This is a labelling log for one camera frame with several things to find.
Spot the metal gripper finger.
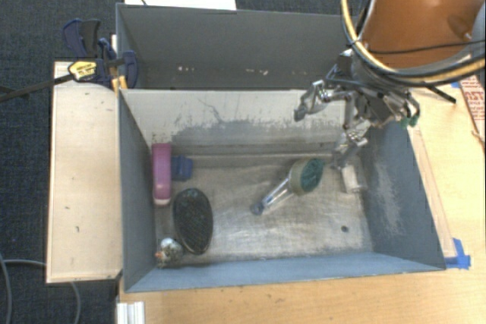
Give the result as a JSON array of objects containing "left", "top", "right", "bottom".
[
  {"left": 293, "top": 80, "right": 331, "bottom": 123},
  {"left": 331, "top": 127, "right": 369, "bottom": 169}
]

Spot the small clear plastic piece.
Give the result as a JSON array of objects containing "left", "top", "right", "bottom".
[{"left": 340, "top": 166, "right": 368, "bottom": 195}]

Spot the brown cardboard with red print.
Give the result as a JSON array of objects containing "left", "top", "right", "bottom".
[{"left": 450, "top": 74, "right": 486, "bottom": 143}]

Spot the grey metal bin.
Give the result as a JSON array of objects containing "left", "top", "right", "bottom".
[{"left": 115, "top": 2, "right": 447, "bottom": 294}]

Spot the blue cloth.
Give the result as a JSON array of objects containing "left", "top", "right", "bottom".
[{"left": 170, "top": 155, "right": 194, "bottom": 181}]

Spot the pink and white bottle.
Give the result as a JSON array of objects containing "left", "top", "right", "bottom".
[{"left": 151, "top": 142, "right": 175, "bottom": 207}]

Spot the black oval brush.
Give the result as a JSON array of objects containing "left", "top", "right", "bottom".
[{"left": 172, "top": 187, "right": 215, "bottom": 256}]

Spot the grey toy bird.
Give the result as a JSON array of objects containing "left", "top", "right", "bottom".
[{"left": 154, "top": 237, "right": 185, "bottom": 269}]

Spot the pale wood board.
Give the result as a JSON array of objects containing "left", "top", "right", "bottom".
[{"left": 46, "top": 61, "right": 125, "bottom": 284}]

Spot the green dish brush clear handle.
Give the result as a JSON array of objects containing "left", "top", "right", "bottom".
[{"left": 249, "top": 157, "right": 327, "bottom": 217}]

